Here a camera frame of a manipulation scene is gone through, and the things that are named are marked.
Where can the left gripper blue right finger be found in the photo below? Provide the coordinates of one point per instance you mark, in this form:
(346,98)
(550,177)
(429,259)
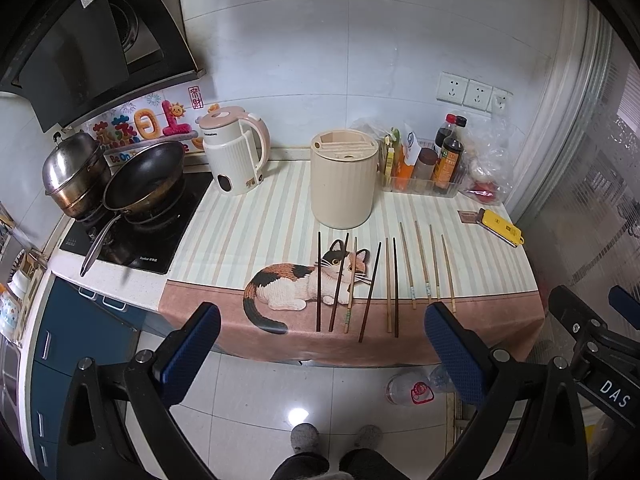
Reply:
(464,356)

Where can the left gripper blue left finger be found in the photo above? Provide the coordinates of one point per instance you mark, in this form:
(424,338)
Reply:
(182,353)

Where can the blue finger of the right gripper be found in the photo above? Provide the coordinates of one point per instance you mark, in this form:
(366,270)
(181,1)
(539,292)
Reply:
(625,304)

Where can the light bamboo chopstick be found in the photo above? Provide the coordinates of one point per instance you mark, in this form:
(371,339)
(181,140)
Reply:
(450,277)
(435,263)
(353,270)
(388,288)
(424,266)
(404,244)

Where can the plastic bottle on floor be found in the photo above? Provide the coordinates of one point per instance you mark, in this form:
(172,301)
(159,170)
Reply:
(418,386)

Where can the black induction cooktop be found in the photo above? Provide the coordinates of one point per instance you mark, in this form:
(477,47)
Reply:
(150,241)

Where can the striped cat table cloth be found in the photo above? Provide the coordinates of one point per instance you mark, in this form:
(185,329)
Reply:
(290,289)

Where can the brown card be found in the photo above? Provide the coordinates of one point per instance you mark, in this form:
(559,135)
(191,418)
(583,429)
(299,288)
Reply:
(469,216)

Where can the black frying pan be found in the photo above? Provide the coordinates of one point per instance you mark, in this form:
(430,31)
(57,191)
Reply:
(139,185)

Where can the orange label sauce bottle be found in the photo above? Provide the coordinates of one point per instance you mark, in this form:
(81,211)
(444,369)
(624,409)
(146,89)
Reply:
(449,158)

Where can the brown lid spice jar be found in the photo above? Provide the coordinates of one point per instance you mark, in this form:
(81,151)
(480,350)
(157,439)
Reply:
(425,163)

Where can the orange snack packet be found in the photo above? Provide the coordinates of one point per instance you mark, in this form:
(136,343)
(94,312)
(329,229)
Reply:
(403,168)

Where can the clear plastic organizer tray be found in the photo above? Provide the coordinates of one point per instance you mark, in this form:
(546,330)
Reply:
(386,163)

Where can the clear plastic bag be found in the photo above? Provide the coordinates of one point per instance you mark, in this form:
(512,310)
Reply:
(487,161)

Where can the white blue packet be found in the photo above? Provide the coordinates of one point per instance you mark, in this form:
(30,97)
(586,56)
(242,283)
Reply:
(411,145)

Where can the stainless steel pot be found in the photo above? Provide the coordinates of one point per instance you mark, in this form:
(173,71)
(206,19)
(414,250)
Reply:
(75,174)

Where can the cream pink electric kettle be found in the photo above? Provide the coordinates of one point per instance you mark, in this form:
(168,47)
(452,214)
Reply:
(237,148)

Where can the beige utensil holder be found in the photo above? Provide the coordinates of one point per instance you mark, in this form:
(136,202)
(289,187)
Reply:
(343,167)

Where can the red cap soy sauce bottle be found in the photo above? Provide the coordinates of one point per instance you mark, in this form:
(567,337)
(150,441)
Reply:
(443,131)

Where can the crumpled plastic bag left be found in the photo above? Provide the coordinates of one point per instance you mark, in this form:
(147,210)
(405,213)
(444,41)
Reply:
(374,127)

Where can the black range hood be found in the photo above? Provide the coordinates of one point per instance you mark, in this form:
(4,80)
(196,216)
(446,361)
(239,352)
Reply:
(73,59)

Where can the white wall socket right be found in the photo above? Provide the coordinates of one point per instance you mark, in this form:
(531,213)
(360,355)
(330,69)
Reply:
(500,101)

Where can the white wall socket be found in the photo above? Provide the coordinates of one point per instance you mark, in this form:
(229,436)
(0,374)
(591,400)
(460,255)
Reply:
(477,95)
(500,101)
(451,88)

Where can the colourful wall sticker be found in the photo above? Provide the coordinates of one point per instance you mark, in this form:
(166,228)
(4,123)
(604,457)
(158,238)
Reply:
(171,114)

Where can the white wall socket middle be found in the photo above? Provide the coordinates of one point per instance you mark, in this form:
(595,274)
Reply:
(477,95)

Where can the white wall socket left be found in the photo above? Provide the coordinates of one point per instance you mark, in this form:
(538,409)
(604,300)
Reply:
(451,88)

